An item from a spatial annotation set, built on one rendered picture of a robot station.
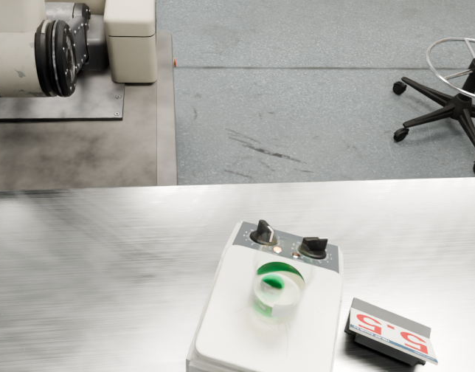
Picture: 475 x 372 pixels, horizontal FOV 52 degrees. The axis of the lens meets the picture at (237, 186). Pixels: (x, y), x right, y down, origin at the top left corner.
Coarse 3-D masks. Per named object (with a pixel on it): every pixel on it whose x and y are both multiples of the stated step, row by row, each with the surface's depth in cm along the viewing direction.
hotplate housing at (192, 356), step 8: (240, 224) 57; (232, 232) 56; (232, 240) 53; (224, 248) 52; (216, 272) 49; (208, 296) 47; (200, 320) 46; (336, 336) 46; (192, 344) 44; (192, 352) 44; (192, 360) 43; (200, 360) 43; (208, 360) 43; (192, 368) 43; (200, 368) 43; (208, 368) 43; (216, 368) 43; (224, 368) 42; (232, 368) 42
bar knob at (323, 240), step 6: (306, 240) 52; (312, 240) 53; (318, 240) 53; (324, 240) 53; (312, 246) 53; (318, 246) 53; (324, 246) 54; (318, 252) 53; (324, 252) 54; (318, 258) 52
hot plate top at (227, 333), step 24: (240, 264) 47; (216, 288) 46; (240, 288) 46; (312, 288) 46; (336, 288) 47; (216, 312) 44; (240, 312) 44; (312, 312) 45; (336, 312) 45; (216, 336) 42; (240, 336) 43; (264, 336) 43; (288, 336) 43; (312, 336) 43; (216, 360) 41; (240, 360) 41; (264, 360) 41; (288, 360) 42; (312, 360) 42
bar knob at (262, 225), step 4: (260, 220) 55; (264, 220) 55; (260, 224) 54; (264, 224) 54; (268, 224) 54; (260, 228) 54; (264, 228) 54; (268, 228) 53; (272, 228) 54; (252, 232) 55; (256, 232) 55; (260, 232) 54; (264, 232) 53; (272, 232) 53; (252, 236) 54; (256, 236) 54; (252, 240) 54; (256, 240) 53
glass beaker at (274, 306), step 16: (272, 240) 42; (288, 240) 41; (256, 256) 40; (272, 256) 43; (288, 256) 43; (304, 256) 41; (256, 272) 39; (304, 272) 42; (256, 288) 40; (272, 288) 38; (288, 288) 38; (304, 288) 38; (256, 304) 42; (272, 304) 40; (288, 304) 40; (256, 320) 43; (272, 320) 42; (288, 320) 43
